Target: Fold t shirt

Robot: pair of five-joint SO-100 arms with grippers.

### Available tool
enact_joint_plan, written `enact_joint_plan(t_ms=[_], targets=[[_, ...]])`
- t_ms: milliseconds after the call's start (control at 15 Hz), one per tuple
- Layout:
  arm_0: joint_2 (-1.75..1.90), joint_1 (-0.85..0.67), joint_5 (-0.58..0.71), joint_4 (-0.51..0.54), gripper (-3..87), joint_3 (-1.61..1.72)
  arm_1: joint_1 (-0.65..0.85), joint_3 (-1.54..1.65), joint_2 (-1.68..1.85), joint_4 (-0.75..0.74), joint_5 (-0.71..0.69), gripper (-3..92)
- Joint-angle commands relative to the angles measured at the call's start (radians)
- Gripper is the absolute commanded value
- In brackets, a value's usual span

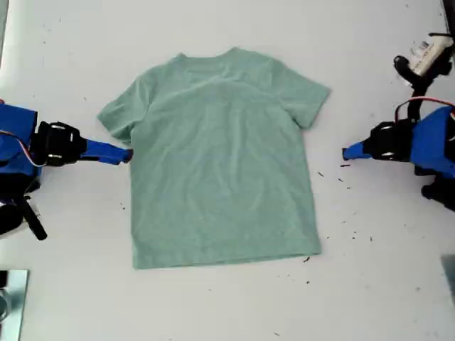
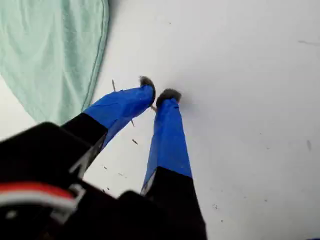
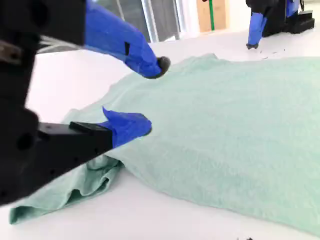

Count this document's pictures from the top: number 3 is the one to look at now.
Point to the green stick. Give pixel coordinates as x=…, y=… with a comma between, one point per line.
x=212, y=17

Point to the green t-shirt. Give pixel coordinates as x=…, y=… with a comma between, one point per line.
x=212, y=125

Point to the brown cardboard box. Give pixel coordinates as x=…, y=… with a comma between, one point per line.
x=220, y=15

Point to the white window frame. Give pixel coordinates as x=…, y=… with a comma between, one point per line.
x=147, y=22

